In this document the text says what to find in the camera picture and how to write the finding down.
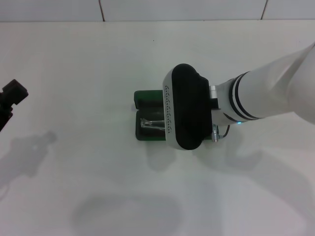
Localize clear white glasses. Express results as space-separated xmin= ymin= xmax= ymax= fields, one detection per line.
xmin=139 ymin=117 xmax=166 ymax=132

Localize right gripper cable silver plug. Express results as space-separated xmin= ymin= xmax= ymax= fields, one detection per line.
xmin=211 ymin=124 xmax=231 ymax=144

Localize green glasses case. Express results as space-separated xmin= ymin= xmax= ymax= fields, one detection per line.
xmin=133 ymin=89 xmax=219 ymax=142

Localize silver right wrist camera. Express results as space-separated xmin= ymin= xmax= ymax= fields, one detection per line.
xmin=162 ymin=63 xmax=221 ymax=150

